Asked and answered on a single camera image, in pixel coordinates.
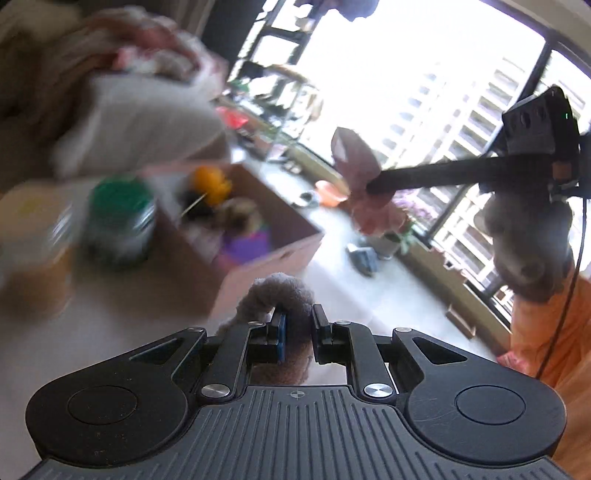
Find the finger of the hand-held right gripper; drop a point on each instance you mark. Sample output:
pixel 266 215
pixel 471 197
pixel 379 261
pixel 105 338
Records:
pixel 461 173

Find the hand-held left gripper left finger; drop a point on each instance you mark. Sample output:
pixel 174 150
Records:
pixel 279 334

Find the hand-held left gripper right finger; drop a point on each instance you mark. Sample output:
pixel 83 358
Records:
pixel 319 337

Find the grey fuzzy sock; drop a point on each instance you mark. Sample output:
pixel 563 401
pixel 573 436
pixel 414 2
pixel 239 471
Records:
pixel 277 290

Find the pink cardboard box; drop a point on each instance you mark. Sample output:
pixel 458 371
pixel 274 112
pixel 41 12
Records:
pixel 258 277

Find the purple felt pouch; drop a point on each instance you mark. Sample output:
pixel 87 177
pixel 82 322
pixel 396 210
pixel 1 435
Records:
pixel 247 244

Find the pink cloth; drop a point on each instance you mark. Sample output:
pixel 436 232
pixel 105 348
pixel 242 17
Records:
pixel 360 161

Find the striped furry tail toy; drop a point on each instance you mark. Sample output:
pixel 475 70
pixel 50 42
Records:
pixel 240 214

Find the orange yellow plush toy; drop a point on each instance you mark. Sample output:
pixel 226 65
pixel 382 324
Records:
pixel 211 182

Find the person's right hand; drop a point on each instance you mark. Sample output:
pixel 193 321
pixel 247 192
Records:
pixel 526 244

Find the purple flowering potted plant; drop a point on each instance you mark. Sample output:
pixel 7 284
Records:
pixel 392 221

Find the grey blue slippers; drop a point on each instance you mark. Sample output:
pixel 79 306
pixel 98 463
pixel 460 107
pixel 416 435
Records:
pixel 362 258

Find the small orange basin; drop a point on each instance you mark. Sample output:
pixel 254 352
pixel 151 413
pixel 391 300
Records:
pixel 330 193

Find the grey slipper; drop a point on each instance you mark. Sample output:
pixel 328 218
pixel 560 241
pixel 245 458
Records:
pixel 308 198

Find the green lidded jar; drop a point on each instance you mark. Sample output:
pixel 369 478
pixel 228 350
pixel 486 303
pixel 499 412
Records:
pixel 120 221

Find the metal shoe rack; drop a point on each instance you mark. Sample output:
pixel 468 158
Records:
pixel 277 101

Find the hanging dark clothes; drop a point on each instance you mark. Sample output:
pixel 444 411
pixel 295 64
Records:
pixel 337 7

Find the red plastic basin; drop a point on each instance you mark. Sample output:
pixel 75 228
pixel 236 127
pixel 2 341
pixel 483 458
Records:
pixel 234 117

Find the clear lidded jar tan label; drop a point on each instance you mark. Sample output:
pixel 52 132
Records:
pixel 32 258

